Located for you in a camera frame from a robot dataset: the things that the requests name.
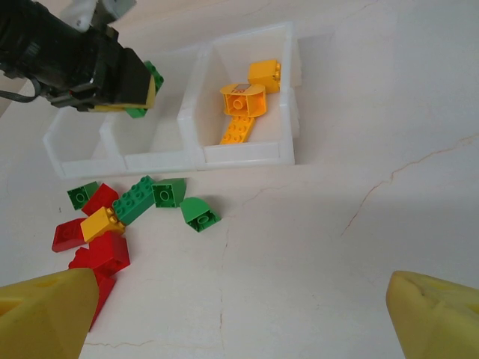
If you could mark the yellow square lego brick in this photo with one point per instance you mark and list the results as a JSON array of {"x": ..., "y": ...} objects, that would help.
[{"x": 262, "y": 75}]

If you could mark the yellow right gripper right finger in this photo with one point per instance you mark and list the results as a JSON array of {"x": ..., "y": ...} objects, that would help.
[{"x": 438, "y": 321}]

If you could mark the yellow round lego piece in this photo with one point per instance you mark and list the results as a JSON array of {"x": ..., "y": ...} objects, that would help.
[{"x": 258, "y": 101}]

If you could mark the red sloped lego brick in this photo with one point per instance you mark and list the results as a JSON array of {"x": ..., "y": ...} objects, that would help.
[{"x": 67, "y": 235}]

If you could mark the green curved lego brick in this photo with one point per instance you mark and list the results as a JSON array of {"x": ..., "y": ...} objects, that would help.
[{"x": 194, "y": 209}]

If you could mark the large red lego brick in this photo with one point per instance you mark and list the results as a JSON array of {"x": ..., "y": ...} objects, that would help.
[{"x": 108, "y": 254}]

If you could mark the small green lego brick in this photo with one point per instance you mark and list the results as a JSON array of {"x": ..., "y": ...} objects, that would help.
[{"x": 80, "y": 196}]

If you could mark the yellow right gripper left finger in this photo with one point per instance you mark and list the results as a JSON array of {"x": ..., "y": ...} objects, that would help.
[{"x": 45, "y": 318}]

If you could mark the green sloped lego brick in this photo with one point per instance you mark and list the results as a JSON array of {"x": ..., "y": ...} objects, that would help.
[{"x": 166, "y": 194}]

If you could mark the long green lego brick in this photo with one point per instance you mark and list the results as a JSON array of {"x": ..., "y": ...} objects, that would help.
[{"x": 134, "y": 203}]

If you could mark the yellow lego plate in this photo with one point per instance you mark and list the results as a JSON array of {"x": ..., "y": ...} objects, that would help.
[{"x": 237, "y": 131}]

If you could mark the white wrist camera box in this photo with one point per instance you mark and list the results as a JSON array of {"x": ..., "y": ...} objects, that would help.
[{"x": 80, "y": 11}]

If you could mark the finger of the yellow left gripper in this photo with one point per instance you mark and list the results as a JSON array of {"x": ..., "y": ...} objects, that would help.
[{"x": 151, "y": 93}]

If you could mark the yellow sloped lego brick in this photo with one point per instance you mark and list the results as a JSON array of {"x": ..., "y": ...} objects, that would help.
[{"x": 97, "y": 224}]

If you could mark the white plastic bin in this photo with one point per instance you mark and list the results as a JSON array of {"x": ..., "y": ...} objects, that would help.
[
  {"x": 161, "y": 159},
  {"x": 86, "y": 168},
  {"x": 284, "y": 123}
]

